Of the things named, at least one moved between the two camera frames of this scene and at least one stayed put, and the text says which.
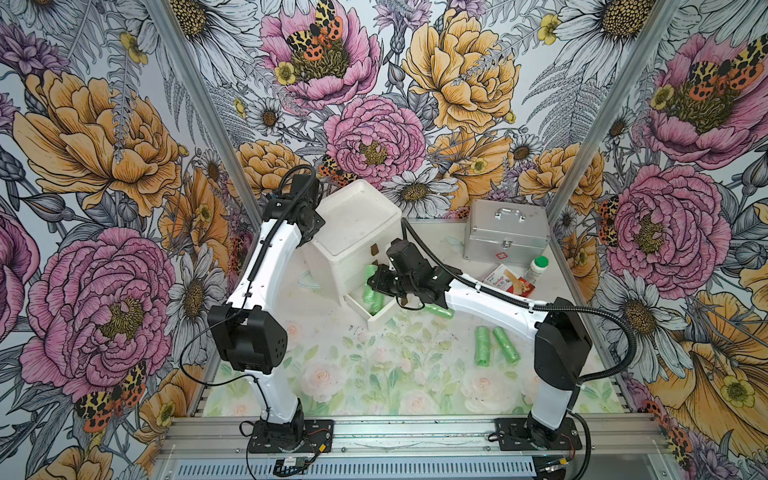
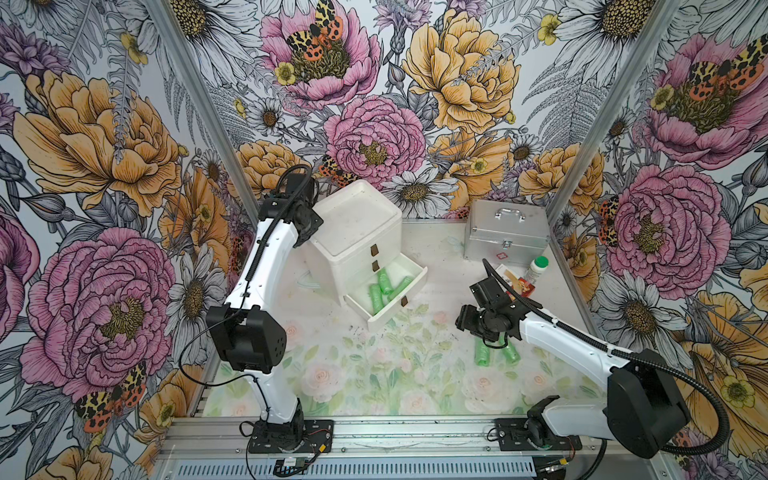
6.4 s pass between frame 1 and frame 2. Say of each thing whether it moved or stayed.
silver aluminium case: stayed
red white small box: stayed
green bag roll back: moved
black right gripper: moved
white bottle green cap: stayed
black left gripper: stayed
